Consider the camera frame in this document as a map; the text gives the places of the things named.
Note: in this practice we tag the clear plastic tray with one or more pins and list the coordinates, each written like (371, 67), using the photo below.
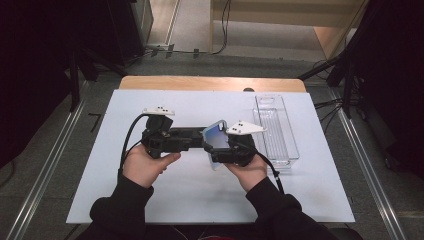
(276, 143)

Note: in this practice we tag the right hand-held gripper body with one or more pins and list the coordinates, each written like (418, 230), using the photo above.
(241, 150)

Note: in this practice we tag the black metal stand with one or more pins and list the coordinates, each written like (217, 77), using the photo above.
(74, 83)
(348, 86)

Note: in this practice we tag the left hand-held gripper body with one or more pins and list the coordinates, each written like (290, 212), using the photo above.
(156, 133)

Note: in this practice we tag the dark curtain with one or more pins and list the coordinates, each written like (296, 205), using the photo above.
(396, 83)
(30, 66)

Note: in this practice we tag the dark cabinet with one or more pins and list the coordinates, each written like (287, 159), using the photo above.
(126, 30)

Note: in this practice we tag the light wooden furniture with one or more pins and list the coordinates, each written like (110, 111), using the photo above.
(283, 10)

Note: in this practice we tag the metal floor rail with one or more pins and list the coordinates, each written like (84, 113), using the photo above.
(370, 173)
(45, 173)

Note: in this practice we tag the person's left hand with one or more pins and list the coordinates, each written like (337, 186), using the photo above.
(146, 170)

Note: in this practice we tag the person's right hand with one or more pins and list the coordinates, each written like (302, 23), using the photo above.
(251, 175)

